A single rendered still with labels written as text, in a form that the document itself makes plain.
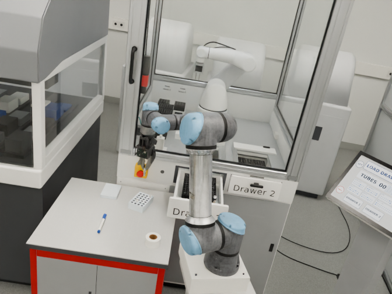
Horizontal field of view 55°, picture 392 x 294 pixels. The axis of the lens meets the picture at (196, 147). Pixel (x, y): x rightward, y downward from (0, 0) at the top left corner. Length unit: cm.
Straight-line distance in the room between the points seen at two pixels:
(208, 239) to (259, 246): 102
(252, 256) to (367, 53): 356
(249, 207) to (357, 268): 65
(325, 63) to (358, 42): 335
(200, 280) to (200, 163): 48
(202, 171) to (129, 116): 78
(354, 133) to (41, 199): 441
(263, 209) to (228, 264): 76
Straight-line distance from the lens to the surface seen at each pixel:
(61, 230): 189
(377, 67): 542
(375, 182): 211
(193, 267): 162
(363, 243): 223
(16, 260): 256
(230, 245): 153
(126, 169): 219
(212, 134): 137
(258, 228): 236
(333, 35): 199
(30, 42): 184
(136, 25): 193
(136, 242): 182
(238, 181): 215
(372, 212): 206
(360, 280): 232
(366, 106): 557
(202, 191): 140
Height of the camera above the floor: 192
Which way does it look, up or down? 25 degrees down
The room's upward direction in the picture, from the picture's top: 10 degrees clockwise
